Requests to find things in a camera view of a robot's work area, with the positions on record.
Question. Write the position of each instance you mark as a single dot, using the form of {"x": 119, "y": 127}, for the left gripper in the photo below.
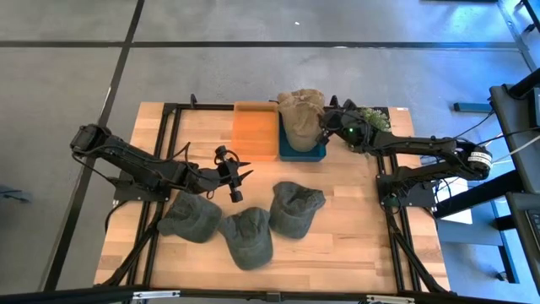
{"x": 228, "y": 174}

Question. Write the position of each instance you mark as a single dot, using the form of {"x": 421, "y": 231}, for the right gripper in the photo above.
{"x": 343, "y": 114}

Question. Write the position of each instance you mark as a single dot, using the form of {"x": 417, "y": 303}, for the dark green cap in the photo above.
{"x": 190, "y": 217}
{"x": 246, "y": 240}
{"x": 295, "y": 209}

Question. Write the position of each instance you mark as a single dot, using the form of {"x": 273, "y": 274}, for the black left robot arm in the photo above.
{"x": 139, "y": 166}

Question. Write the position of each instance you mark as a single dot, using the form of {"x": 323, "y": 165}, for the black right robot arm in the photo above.
{"x": 422, "y": 145}

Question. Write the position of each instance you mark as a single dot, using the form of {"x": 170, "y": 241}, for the orange plastic bin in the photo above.
{"x": 253, "y": 131}

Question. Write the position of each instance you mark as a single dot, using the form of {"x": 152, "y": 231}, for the blue plastic bin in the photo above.
{"x": 295, "y": 155}

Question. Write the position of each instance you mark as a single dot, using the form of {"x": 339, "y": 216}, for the small green potted plant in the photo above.
{"x": 377, "y": 119}

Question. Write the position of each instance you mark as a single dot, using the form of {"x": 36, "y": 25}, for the blue bar on floor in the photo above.
{"x": 472, "y": 107}

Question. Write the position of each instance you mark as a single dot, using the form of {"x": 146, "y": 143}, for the white sheet under table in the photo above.
{"x": 457, "y": 211}

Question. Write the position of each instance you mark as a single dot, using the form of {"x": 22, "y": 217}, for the black desk beam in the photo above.
{"x": 476, "y": 195}

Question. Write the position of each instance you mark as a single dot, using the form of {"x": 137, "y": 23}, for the grey side desk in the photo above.
{"x": 512, "y": 126}

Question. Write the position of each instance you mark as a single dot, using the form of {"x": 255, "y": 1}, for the grey lower desk surface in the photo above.
{"x": 519, "y": 240}

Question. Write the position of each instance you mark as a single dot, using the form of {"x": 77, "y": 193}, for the dark object on floor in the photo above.
{"x": 12, "y": 194}

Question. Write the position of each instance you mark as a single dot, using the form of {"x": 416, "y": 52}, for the black keyboard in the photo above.
{"x": 535, "y": 228}

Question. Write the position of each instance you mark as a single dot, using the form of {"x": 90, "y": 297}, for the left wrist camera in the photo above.
{"x": 236, "y": 196}

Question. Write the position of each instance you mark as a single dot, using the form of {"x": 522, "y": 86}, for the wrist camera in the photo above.
{"x": 236, "y": 196}
{"x": 353, "y": 134}

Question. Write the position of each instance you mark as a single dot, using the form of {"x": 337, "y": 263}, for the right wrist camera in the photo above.
{"x": 353, "y": 134}

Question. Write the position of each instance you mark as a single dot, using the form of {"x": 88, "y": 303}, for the black aluminium table frame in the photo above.
{"x": 202, "y": 106}

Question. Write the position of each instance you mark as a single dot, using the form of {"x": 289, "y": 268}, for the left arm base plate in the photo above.
{"x": 126, "y": 193}

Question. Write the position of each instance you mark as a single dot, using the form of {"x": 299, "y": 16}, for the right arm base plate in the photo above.
{"x": 422, "y": 197}

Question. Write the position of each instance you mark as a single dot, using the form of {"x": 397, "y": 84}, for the silver rail bracket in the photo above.
{"x": 390, "y": 300}
{"x": 156, "y": 294}

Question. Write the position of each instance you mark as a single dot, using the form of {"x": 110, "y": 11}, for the black camera rig rail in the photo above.
{"x": 63, "y": 296}

